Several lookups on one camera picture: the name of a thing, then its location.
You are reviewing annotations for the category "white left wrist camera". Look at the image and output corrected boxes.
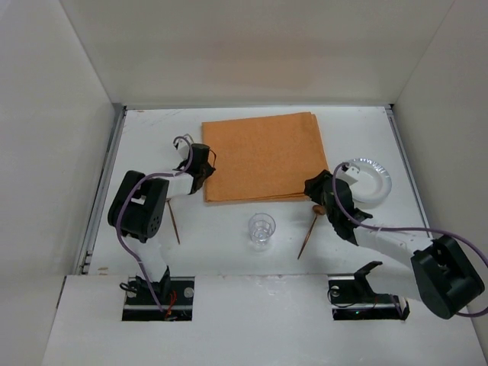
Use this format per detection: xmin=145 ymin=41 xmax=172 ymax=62
xmin=173 ymin=135 xmax=194 ymax=159

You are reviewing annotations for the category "left aluminium table rail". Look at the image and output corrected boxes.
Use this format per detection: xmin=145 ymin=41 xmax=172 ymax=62
xmin=72 ymin=103 xmax=127 ymax=275

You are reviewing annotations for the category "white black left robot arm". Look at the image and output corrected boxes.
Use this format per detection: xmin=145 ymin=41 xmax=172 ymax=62
xmin=108 ymin=136 xmax=215 ymax=301

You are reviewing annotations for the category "clear plastic cup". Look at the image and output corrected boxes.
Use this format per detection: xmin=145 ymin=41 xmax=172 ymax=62
xmin=248 ymin=213 xmax=276 ymax=251

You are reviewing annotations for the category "aluminium table rail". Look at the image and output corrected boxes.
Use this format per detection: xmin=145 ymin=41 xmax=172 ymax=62
xmin=72 ymin=103 xmax=127 ymax=275
xmin=385 ymin=104 xmax=429 ymax=227

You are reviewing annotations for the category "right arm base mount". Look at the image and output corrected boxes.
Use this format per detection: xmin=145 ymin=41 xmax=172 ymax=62
xmin=326 ymin=261 xmax=410 ymax=321

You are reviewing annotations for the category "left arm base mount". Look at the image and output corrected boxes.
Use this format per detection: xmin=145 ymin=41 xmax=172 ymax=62
xmin=119 ymin=276 xmax=195 ymax=322

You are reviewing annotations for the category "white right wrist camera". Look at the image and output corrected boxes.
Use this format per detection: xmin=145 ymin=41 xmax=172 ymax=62
xmin=338 ymin=164 xmax=361 ymax=186

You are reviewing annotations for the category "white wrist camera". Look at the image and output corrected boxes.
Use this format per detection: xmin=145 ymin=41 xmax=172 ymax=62
xmin=338 ymin=164 xmax=361 ymax=186
xmin=173 ymin=135 xmax=194 ymax=159

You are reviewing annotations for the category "orange cloth napkin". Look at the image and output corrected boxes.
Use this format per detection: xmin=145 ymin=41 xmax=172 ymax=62
xmin=201 ymin=112 xmax=328 ymax=203

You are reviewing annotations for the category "white paper plate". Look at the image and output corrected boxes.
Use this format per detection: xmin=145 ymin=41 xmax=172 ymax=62
xmin=348 ymin=158 xmax=392 ymax=205

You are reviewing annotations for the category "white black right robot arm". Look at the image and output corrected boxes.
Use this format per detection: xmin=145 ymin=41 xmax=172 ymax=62
xmin=303 ymin=164 xmax=485 ymax=319

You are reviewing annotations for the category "right aluminium table rail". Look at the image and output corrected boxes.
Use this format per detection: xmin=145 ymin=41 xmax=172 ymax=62
xmin=385 ymin=104 xmax=429 ymax=227

